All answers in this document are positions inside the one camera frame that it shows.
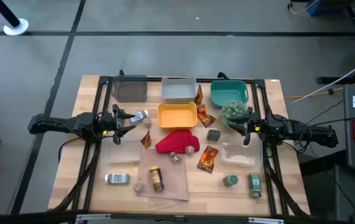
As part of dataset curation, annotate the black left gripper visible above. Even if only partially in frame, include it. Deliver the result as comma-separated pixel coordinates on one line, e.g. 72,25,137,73
102,104,137,146

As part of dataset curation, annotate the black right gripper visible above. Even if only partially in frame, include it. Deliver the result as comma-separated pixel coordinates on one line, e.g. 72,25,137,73
229,106,264,146

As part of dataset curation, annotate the orange taco seasoning packet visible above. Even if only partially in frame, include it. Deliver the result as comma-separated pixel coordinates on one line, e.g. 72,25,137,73
196,104,217,129
194,84,204,106
196,145,219,174
140,129,152,149

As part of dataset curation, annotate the black square spice tin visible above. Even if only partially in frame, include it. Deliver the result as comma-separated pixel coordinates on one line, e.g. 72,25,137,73
206,129,221,142

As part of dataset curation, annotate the dark spice bottle yellow lid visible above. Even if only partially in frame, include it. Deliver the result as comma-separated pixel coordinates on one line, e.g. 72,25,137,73
149,166,165,192

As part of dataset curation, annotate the artificial green potted plant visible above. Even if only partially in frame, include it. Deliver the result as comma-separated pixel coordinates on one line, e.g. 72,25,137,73
219,100,248,128

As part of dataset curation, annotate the smoky dark grey bin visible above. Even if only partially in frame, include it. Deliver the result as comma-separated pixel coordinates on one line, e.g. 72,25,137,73
111,74,149,103

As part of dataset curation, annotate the teal plastic bin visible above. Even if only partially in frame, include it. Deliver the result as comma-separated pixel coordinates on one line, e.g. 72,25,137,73
210,80,250,110

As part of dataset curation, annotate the yellow plastic bin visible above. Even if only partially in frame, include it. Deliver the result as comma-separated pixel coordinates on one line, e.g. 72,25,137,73
157,101,198,130

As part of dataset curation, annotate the red cloth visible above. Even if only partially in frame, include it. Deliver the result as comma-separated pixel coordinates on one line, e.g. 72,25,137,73
154,129,201,156

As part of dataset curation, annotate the small glass spice jar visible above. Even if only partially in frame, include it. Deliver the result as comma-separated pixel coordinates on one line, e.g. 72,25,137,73
168,151,183,164

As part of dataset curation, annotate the light grey plastic bin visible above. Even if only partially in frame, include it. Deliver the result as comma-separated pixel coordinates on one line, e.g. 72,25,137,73
160,77,198,105

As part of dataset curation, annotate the beige cloth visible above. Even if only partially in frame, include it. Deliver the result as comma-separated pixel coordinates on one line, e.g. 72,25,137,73
136,147,190,212

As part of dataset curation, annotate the blue box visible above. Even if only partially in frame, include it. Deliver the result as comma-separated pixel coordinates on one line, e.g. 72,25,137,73
306,0,354,17

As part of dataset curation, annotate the black pole white round base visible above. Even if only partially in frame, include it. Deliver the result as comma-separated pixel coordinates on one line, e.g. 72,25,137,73
0,0,30,36

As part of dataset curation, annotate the orange cable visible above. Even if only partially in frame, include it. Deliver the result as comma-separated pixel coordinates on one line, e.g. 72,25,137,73
284,75,355,100

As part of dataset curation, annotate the yellow cable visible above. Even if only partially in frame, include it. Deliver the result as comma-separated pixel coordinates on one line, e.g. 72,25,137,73
287,0,321,16

